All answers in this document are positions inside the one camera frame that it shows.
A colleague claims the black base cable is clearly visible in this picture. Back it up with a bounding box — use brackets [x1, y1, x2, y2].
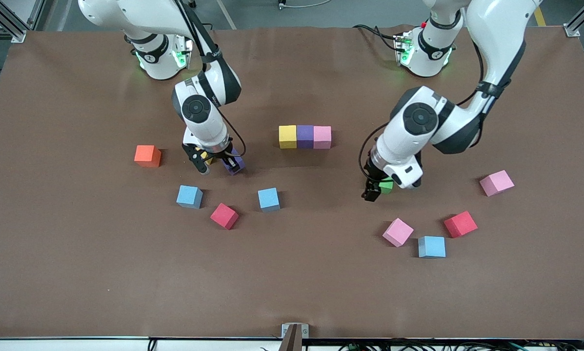
[353, 23, 404, 52]

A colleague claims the brown table cover sheet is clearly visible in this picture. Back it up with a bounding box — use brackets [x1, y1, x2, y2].
[0, 24, 584, 339]

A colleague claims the blue foam block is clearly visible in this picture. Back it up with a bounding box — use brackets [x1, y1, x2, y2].
[418, 236, 446, 258]
[177, 185, 203, 209]
[258, 188, 281, 212]

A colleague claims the orange foam block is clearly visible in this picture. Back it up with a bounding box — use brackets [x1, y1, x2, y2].
[134, 145, 162, 168]

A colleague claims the purple foam block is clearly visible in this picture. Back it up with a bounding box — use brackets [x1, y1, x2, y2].
[222, 149, 246, 176]
[297, 125, 315, 149]

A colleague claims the brown camera pole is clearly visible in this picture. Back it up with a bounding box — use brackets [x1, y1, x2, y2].
[279, 326, 303, 351]

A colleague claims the red foam block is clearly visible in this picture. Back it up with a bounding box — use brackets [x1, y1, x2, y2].
[210, 203, 239, 230]
[443, 211, 478, 238]

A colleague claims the aluminium frame profile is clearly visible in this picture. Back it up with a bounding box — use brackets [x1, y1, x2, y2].
[564, 0, 584, 38]
[0, 0, 27, 43]

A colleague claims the pink foam block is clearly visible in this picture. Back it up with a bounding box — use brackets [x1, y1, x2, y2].
[313, 126, 332, 150]
[480, 170, 515, 197]
[383, 218, 414, 247]

